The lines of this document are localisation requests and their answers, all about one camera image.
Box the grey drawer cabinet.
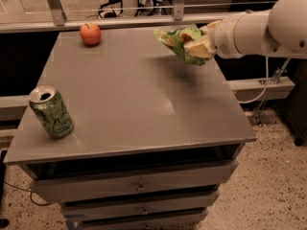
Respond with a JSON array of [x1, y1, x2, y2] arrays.
[[6, 28, 254, 230]]

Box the black floor cable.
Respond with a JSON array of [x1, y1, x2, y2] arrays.
[[3, 180, 54, 208]]

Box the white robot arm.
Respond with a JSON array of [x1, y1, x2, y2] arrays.
[[184, 0, 307, 59]]

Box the green soda can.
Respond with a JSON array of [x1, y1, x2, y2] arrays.
[[29, 85, 74, 138]]

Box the drawer knob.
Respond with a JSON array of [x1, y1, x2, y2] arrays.
[[136, 183, 146, 193], [141, 209, 149, 216]]

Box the red apple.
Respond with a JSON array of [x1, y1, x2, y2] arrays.
[[80, 23, 101, 46]]

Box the top drawer knob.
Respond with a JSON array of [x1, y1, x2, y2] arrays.
[[136, 183, 146, 193]]

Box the metal railing frame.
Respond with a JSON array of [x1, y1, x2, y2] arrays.
[[0, 0, 277, 33]]

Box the middle drawer knob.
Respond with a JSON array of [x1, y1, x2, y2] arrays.
[[141, 209, 149, 216]]

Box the green rice chip bag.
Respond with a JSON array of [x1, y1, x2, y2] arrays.
[[153, 28, 212, 66]]

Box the white cable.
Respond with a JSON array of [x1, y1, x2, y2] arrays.
[[238, 55, 271, 105]]

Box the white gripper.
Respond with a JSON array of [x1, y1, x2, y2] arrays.
[[183, 14, 243, 58]]

